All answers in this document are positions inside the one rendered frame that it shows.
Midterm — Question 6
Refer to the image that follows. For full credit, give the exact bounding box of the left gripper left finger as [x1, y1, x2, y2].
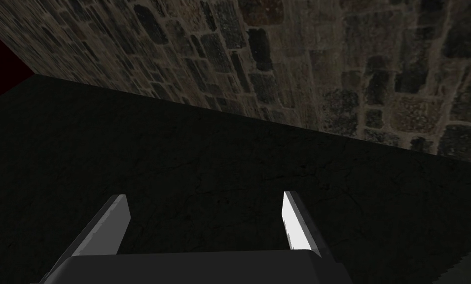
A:
[70, 193, 132, 257]

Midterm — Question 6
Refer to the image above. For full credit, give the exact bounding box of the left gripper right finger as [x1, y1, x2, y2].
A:
[281, 191, 332, 259]

